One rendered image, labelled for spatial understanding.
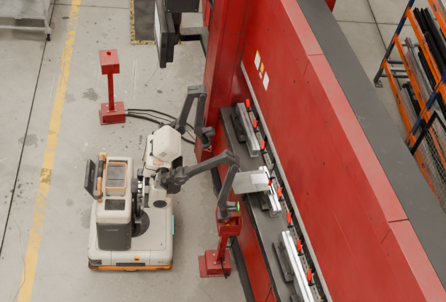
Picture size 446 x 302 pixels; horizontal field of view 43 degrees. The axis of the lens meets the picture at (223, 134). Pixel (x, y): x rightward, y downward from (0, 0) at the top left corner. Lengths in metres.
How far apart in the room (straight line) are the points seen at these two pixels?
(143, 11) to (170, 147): 3.46
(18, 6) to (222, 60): 2.94
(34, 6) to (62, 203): 2.38
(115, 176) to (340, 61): 1.88
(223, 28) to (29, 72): 2.76
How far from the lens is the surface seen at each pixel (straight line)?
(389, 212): 2.55
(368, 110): 2.91
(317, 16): 3.39
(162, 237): 4.59
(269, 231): 4.02
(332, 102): 2.87
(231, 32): 4.13
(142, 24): 6.76
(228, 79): 4.45
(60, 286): 4.75
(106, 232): 4.27
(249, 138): 4.37
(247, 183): 4.06
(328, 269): 3.24
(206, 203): 5.12
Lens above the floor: 4.26
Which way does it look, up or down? 49 degrees down
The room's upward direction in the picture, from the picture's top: 11 degrees clockwise
